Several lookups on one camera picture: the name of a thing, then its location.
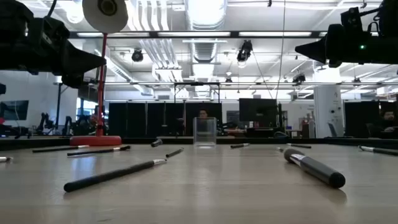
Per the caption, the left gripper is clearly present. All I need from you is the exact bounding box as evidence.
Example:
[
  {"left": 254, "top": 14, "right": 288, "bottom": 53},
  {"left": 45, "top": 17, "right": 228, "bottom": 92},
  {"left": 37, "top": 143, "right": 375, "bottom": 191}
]
[{"left": 26, "top": 16, "right": 107, "bottom": 90}]

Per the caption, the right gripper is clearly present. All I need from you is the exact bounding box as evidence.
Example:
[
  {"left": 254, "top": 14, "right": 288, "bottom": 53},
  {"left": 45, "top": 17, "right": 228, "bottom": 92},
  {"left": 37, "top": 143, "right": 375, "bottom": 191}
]
[{"left": 295, "top": 23, "right": 374, "bottom": 68}]

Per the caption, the long thin black makeup brush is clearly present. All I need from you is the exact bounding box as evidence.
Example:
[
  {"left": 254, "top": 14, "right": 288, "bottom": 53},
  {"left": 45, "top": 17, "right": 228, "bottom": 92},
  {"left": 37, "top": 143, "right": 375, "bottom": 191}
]
[{"left": 63, "top": 158, "right": 167, "bottom": 193}]

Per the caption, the black ceiling spotlight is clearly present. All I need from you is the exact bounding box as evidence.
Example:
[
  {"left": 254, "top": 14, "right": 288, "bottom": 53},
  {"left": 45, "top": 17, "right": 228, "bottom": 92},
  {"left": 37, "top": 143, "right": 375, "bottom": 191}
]
[
  {"left": 236, "top": 39, "right": 254, "bottom": 62},
  {"left": 131, "top": 48, "right": 144, "bottom": 63},
  {"left": 292, "top": 73, "right": 307, "bottom": 85}
]

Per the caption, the red desk lamp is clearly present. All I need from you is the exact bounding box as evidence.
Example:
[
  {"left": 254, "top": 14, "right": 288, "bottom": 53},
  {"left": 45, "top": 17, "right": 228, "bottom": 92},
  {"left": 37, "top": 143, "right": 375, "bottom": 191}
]
[{"left": 69, "top": 0, "right": 129, "bottom": 147}]

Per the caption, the white column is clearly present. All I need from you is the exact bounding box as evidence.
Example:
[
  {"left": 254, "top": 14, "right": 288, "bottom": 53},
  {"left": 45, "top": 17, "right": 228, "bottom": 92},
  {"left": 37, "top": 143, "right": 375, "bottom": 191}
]
[{"left": 313, "top": 85, "right": 345, "bottom": 139}]

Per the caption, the black overhead beam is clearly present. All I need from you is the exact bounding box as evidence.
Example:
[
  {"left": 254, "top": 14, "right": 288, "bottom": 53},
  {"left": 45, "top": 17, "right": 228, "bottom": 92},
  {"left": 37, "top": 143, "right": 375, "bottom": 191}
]
[{"left": 68, "top": 30, "right": 328, "bottom": 39}]

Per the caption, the black monitor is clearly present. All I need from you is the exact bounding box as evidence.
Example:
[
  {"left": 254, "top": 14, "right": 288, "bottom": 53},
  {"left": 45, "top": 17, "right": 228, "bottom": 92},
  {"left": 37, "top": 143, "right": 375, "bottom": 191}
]
[{"left": 238, "top": 98, "right": 278, "bottom": 123}]

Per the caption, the thick black powder brush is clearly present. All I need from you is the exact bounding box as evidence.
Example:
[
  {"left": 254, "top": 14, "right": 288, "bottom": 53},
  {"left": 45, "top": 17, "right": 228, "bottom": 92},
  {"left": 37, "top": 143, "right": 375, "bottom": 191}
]
[{"left": 283, "top": 147, "right": 346, "bottom": 189}]

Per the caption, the clear acrylic container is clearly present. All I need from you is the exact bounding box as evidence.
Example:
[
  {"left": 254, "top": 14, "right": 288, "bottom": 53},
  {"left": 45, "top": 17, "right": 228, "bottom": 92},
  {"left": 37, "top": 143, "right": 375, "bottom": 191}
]
[{"left": 192, "top": 116, "right": 218, "bottom": 147}]

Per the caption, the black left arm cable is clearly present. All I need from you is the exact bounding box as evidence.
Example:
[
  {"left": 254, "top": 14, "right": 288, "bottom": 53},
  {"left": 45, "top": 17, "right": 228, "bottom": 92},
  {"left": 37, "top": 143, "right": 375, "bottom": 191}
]
[{"left": 45, "top": 0, "right": 59, "bottom": 18}]

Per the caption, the black partition wall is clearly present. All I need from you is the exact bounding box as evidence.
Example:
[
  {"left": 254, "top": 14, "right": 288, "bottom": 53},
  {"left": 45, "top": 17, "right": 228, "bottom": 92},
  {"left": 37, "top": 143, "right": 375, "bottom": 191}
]
[
  {"left": 344, "top": 100, "right": 382, "bottom": 138},
  {"left": 108, "top": 102, "right": 223, "bottom": 138}
]

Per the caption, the dark wall screen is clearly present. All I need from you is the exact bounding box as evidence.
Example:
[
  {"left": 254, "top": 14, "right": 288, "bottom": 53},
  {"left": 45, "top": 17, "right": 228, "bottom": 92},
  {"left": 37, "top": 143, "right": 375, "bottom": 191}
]
[{"left": 0, "top": 100, "right": 30, "bottom": 121}]

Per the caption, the black aluminium table frame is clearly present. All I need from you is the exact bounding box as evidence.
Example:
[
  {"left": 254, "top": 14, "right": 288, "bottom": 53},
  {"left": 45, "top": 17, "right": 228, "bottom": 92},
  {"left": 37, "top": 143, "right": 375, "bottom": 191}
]
[{"left": 0, "top": 136, "right": 398, "bottom": 152}]

